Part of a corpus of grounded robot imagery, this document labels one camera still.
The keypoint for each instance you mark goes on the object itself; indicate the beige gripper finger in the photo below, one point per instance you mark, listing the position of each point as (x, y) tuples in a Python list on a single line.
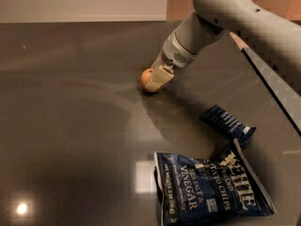
[(161, 64), (164, 78)]

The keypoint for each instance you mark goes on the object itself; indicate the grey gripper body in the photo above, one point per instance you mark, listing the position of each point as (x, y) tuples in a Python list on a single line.
[(174, 53)]

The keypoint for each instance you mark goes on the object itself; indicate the orange fruit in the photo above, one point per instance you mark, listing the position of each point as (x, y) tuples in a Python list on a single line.
[(149, 82)]

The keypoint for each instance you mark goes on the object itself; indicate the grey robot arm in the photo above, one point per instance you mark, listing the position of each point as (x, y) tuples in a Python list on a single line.
[(274, 39)]

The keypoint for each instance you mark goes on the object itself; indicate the small dark blue snack packet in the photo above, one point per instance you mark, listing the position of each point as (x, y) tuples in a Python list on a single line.
[(228, 125)]

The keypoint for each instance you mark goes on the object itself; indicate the blue Kettle chips bag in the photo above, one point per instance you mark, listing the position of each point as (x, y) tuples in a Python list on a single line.
[(196, 191)]

